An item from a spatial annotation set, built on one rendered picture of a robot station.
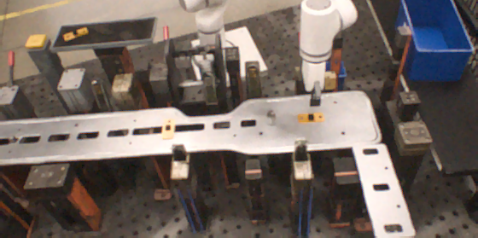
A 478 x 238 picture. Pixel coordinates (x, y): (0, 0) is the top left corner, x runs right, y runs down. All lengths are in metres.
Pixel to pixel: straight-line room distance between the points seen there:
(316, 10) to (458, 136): 0.59
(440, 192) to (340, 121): 0.48
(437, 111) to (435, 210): 0.37
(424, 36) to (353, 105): 0.42
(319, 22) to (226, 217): 0.78
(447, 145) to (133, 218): 1.06
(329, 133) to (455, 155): 0.35
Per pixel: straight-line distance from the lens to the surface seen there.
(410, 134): 1.25
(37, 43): 1.63
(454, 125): 1.35
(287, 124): 1.30
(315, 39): 1.04
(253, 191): 1.25
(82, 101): 1.48
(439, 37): 1.64
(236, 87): 1.45
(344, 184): 1.22
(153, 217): 1.53
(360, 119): 1.33
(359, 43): 2.08
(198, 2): 1.61
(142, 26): 1.52
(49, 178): 1.34
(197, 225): 1.44
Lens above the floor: 2.01
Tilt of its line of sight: 47 degrees down
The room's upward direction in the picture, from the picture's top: 8 degrees counter-clockwise
